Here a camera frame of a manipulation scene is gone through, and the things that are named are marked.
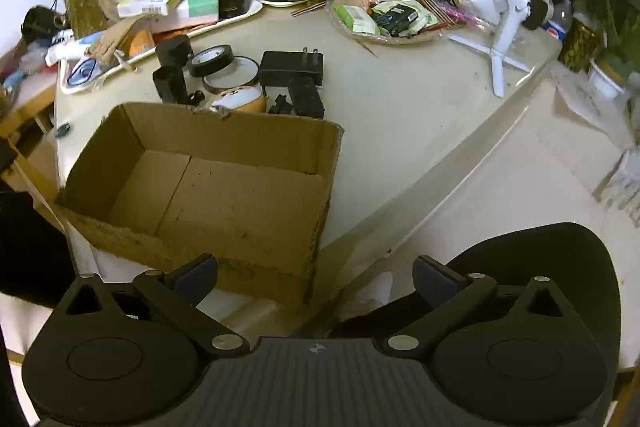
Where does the green wet wipes packet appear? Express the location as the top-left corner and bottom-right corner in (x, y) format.
(334, 4), (381, 35)

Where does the black round device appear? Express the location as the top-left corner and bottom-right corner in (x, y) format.
(22, 6), (66, 42)

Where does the orange packet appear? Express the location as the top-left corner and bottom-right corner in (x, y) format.
(127, 29), (156, 58)

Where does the black office chair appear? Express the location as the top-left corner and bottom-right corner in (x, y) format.
(330, 223), (621, 375)

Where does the thin amber tape ring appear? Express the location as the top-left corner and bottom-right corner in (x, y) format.
(202, 56), (261, 95)

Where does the blue label soda bottle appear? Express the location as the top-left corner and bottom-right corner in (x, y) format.
(542, 0), (573, 42)

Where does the white tube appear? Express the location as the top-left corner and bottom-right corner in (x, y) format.
(45, 32), (108, 66)

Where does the glass bowl of snacks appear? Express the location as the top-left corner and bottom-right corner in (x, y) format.
(331, 0), (451, 45)

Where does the brown cardboard box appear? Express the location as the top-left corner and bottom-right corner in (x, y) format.
(54, 103), (345, 306)

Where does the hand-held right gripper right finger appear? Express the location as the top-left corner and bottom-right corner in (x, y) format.
(386, 255), (577, 354)

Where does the pink glitter stick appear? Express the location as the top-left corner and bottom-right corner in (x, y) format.
(437, 2), (488, 28)

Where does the small black power adapter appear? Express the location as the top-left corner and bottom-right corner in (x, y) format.
(288, 78), (326, 120)

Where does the small black box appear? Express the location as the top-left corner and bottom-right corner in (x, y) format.
(372, 2), (421, 35)

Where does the orange dog face pouch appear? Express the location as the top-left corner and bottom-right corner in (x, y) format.
(209, 86), (266, 114)

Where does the white plastic tray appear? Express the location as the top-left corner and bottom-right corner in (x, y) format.
(60, 0), (263, 95)

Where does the brown drawstring pouch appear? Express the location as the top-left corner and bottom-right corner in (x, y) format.
(87, 19), (151, 62)

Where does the white potted plant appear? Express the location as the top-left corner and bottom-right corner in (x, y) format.
(589, 14), (640, 100)

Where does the green tissue pack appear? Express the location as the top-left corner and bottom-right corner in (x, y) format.
(182, 0), (220, 24)

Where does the white gimbal tripod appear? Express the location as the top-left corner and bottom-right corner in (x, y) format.
(448, 0), (538, 98)

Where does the black tape roll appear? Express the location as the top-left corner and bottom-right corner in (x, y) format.
(187, 45), (234, 78)

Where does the black cylindrical part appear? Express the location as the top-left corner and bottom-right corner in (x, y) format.
(155, 35), (194, 68)
(152, 66), (206, 104)

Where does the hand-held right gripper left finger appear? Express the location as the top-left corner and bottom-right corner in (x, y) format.
(54, 253), (251, 356)

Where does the red flat packet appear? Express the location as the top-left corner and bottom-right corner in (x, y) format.
(145, 14), (218, 32)

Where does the large black power adapter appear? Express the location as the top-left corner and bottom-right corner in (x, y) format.
(258, 49), (324, 88)

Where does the white green packet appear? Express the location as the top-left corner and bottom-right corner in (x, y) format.
(400, 0), (441, 30)

